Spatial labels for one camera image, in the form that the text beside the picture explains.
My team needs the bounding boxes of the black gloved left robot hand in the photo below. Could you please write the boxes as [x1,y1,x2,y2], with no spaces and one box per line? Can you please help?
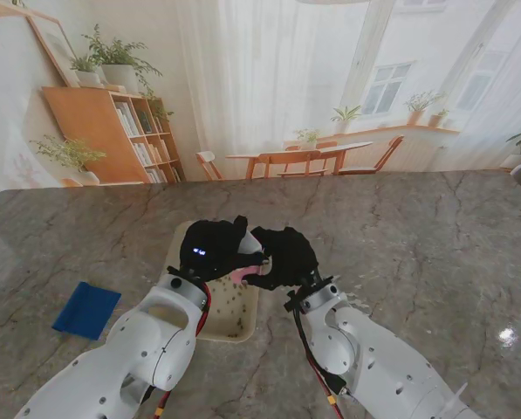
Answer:
[179,214,265,283]

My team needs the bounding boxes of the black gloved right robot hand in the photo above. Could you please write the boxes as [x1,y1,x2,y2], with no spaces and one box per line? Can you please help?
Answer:
[244,225,320,292]

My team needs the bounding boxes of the square pink jar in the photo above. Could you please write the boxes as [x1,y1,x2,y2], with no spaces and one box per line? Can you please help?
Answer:
[231,264,270,287]

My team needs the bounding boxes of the scattered green beans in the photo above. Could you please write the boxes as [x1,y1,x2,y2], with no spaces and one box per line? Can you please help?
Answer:
[209,278,250,340]

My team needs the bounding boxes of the cream baking tray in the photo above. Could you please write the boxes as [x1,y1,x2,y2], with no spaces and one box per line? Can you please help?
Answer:
[159,220,261,344]

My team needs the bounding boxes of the wooden chair with backrest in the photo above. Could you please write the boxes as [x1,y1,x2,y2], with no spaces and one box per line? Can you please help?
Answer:
[277,150,327,178]

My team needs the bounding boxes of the wooden dining table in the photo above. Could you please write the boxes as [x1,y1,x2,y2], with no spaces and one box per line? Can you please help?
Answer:
[225,141,374,180]

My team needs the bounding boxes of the trailing ivy plant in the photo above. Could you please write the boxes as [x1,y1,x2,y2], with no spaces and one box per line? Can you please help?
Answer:
[140,89,175,126]

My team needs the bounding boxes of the wooden bookshelf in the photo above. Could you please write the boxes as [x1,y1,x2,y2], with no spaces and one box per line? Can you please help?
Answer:
[40,86,187,184]

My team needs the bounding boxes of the bushy plant terracotta pot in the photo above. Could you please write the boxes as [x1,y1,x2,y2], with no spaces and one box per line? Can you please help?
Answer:
[403,90,448,127]

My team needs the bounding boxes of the large plant white pot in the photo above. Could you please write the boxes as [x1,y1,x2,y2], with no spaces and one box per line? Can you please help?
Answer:
[81,24,164,95]

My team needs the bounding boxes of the small plant terracotta pot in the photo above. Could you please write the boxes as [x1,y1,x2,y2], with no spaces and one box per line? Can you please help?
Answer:
[428,108,451,129]

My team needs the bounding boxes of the red black left arm cable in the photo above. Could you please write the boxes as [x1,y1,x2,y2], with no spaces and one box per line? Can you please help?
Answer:
[140,281,213,419]

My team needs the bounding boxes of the red black arm cable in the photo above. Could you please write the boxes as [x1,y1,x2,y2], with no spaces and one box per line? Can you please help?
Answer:
[292,300,357,419]
[140,281,213,419]

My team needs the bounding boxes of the red black right arm cable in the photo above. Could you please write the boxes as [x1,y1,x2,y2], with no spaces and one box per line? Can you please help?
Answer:
[292,300,357,419]

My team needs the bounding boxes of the leaning wooden picture frame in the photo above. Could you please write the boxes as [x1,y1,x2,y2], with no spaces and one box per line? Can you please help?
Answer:
[25,15,82,89]

